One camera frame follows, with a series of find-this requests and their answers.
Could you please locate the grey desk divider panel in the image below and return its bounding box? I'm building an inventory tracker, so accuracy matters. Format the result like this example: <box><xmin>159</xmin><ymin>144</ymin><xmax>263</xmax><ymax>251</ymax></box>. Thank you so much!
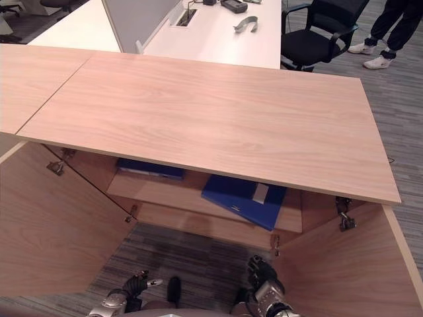
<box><xmin>100</xmin><ymin>0</ymin><xmax>186</xmax><ymax>55</ymax></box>

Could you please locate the wooden cabinet door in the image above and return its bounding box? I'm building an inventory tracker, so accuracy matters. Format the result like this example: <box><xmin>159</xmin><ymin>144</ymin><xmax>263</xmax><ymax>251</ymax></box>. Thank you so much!
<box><xmin>273</xmin><ymin>199</ymin><xmax>423</xmax><ymax>317</ymax></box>
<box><xmin>0</xmin><ymin>140</ymin><xmax>138</xmax><ymax>298</ymax></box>

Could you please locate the wooden office cabinet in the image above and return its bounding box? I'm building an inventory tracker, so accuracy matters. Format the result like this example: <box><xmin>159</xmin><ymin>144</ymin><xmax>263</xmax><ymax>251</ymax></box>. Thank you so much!
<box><xmin>16</xmin><ymin>52</ymin><xmax>403</xmax><ymax>252</ymax></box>

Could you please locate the wooden left cabinet door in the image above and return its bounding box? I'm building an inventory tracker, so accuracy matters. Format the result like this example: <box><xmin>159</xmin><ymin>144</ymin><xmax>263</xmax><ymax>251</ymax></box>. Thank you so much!
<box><xmin>0</xmin><ymin>140</ymin><xmax>138</xmax><ymax>298</ymax></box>

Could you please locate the person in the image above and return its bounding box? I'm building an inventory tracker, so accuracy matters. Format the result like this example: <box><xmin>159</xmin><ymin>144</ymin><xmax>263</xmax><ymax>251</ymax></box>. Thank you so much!
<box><xmin>348</xmin><ymin>0</ymin><xmax>423</xmax><ymax>71</ymax></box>

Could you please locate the wooden right cabinet door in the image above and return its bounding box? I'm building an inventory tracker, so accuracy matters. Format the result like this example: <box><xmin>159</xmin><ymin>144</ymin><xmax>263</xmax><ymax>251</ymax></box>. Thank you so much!
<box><xmin>273</xmin><ymin>199</ymin><xmax>423</xmax><ymax>317</ymax></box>

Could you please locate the black office chair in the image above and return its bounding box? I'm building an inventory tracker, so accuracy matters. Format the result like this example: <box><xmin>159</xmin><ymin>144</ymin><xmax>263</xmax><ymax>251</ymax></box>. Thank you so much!
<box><xmin>280</xmin><ymin>0</ymin><xmax>371</xmax><ymax>73</ymax></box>

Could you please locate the adjoining wooden cabinet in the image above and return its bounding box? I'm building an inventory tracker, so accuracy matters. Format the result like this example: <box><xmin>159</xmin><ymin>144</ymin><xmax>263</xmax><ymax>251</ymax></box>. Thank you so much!
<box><xmin>0</xmin><ymin>44</ymin><xmax>92</xmax><ymax>135</ymax></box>

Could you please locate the white furniture base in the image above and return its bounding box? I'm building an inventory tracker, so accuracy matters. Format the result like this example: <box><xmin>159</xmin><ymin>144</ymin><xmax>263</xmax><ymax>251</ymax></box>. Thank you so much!
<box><xmin>0</xmin><ymin>0</ymin><xmax>23</xmax><ymax>44</ymax></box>

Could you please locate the grey curved band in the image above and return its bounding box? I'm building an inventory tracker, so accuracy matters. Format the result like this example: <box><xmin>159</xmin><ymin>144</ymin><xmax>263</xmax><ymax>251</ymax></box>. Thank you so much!
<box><xmin>231</xmin><ymin>15</ymin><xmax>260</xmax><ymax>35</ymax></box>

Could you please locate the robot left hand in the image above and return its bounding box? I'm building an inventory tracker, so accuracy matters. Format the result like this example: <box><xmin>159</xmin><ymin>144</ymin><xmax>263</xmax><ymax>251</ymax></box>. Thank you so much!
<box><xmin>121</xmin><ymin>269</ymin><xmax>164</xmax><ymax>301</ymax></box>

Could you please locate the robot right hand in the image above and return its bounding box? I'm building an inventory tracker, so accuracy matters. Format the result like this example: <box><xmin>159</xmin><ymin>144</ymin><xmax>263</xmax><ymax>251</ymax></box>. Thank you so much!
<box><xmin>247</xmin><ymin>254</ymin><xmax>280</xmax><ymax>291</ymax></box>

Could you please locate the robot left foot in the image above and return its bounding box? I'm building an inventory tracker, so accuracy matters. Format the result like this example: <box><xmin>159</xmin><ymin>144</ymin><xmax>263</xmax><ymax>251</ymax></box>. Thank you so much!
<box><xmin>166</xmin><ymin>276</ymin><xmax>182</xmax><ymax>308</ymax></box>

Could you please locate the white office desk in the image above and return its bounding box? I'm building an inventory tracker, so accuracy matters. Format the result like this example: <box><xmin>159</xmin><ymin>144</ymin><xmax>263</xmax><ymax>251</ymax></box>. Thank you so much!
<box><xmin>27</xmin><ymin>0</ymin><xmax>122</xmax><ymax>53</ymax></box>
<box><xmin>143</xmin><ymin>0</ymin><xmax>282</xmax><ymax>70</ymax></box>

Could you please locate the wooden cabinet shelf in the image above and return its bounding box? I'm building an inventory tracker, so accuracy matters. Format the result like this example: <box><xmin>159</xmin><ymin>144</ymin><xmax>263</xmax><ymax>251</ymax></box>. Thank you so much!
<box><xmin>106</xmin><ymin>171</ymin><xmax>303</xmax><ymax>234</ymax></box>

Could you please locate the dark office chair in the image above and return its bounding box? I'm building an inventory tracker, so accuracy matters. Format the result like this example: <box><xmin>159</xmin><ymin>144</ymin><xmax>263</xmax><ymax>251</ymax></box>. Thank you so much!
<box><xmin>39</xmin><ymin>0</ymin><xmax>75</xmax><ymax>11</ymax></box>

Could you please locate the blue folder with white label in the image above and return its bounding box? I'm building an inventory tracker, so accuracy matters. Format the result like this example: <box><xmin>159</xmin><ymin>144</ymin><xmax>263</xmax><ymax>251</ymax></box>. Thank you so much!
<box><xmin>201</xmin><ymin>174</ymin><xmax>288</xmax><ymax>232</ymax></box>

